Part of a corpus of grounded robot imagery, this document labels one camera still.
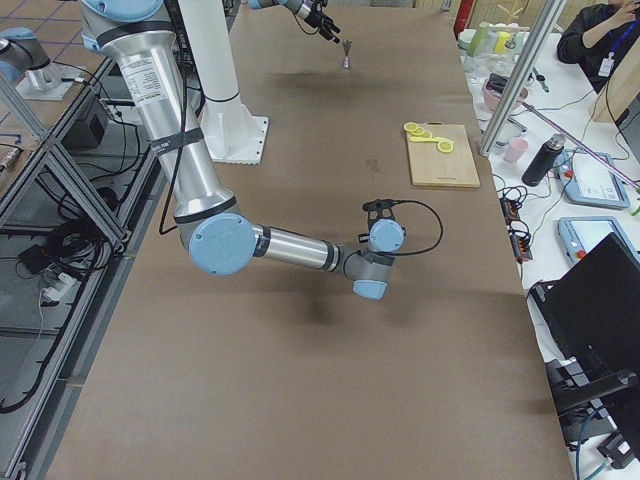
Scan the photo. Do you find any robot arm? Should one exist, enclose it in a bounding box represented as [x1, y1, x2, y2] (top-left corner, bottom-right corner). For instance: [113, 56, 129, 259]
[80, 1, 404, 300]
[247, 0, 340, 43]

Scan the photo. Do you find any pink bowl with cloth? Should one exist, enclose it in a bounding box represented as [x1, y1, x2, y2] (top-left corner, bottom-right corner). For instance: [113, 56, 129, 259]
[482, 73, 529, 112]

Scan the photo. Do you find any aluminium frame post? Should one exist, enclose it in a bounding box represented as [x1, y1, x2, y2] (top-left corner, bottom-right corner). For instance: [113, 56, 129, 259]
[478, 0, 567, 157]

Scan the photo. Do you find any person in black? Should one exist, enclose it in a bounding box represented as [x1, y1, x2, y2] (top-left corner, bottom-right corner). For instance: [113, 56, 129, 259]
[556, 1, 639, 93]

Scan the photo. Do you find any green cup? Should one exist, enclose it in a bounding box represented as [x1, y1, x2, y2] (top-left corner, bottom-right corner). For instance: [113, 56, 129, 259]
[467, 21, 490, 57]

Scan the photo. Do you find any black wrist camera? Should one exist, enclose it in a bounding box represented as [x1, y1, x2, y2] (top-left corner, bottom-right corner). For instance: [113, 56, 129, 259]
[362, 199, 395, 221]

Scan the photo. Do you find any wooden cutting board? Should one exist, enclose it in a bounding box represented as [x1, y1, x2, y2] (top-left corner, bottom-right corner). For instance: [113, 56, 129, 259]
[403, 122, 480, 188]

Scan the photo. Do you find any yellow plastic knife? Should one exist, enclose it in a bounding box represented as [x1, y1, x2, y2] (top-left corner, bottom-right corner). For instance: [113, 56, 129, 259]
[408, 136, 454, 144]

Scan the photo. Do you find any pink cup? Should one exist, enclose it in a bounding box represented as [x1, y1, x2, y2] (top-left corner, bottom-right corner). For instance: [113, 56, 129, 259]
[503, 137, 528, 164]

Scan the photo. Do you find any blue teach pendant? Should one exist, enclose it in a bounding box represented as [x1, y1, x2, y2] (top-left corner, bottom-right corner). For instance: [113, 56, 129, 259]
[557, 216, 627, 265]
[553, 150, 630, 210]

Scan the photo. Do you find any white pillar base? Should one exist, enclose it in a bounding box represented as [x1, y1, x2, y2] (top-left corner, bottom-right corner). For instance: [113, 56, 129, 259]
[178, 0, 269, 165]

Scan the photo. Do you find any black water bottle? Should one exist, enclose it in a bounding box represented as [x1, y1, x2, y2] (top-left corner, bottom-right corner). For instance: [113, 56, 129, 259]
[521, 134, 566, 187]

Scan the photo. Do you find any steel jigger measuring cup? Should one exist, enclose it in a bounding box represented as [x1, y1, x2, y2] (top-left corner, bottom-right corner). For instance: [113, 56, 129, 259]
[341, 39, 352, 70]

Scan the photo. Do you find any black camera cable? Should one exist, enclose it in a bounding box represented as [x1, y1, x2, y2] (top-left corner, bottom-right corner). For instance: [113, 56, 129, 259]
[389, 199, 445, 257]

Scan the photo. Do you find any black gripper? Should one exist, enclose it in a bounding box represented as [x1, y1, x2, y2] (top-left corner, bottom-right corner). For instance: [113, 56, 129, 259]
[301, 1, 340, 42]

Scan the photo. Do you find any black laptop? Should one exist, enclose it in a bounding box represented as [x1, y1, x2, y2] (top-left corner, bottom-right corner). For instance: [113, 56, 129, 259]
[528, 233, 639, 373]

